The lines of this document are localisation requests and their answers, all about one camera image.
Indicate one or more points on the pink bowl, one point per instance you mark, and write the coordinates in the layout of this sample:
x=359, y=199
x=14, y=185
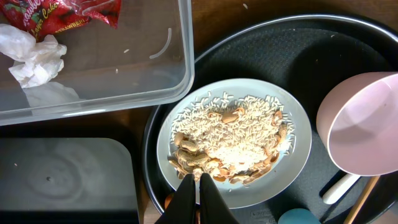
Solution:
x=357, y=122

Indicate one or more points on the grey plate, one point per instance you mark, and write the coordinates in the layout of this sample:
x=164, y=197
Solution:
x=282, y=174

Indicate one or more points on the clear plastic bin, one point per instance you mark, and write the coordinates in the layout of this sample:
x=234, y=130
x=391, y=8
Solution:
x=147, y=60

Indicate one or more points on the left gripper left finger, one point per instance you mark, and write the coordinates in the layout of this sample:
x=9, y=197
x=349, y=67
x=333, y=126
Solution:
x=181, y=209

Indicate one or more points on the blue cup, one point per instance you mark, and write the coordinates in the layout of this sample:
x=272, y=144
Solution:
x=298, y=216

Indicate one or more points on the wooden chopstick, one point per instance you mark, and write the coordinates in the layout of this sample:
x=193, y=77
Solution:
x=361, y=199

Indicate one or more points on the black rectangular tray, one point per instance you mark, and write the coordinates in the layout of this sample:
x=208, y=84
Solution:
x=71, y=180

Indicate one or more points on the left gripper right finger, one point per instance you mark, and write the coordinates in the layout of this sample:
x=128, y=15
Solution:
x=213, y=209

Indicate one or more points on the white tissue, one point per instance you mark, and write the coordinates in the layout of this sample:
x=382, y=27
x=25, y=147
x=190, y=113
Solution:
x=35, y=63

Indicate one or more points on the red snack wrapper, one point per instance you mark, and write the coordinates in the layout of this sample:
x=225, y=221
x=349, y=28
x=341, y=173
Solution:
x=44, y=17

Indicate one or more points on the black round tray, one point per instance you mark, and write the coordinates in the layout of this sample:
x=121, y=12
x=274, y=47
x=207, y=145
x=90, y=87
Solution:
x=306, y=55

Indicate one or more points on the orange carrot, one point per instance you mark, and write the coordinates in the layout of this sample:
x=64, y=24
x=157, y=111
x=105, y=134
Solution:
x=168, y=200

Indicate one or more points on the white plastic fork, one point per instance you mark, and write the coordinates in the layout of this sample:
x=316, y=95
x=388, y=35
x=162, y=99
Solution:
x=334, y=193

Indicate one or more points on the rice and peanut leftovers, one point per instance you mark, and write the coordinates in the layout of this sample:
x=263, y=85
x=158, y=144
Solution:
x=234, y=140

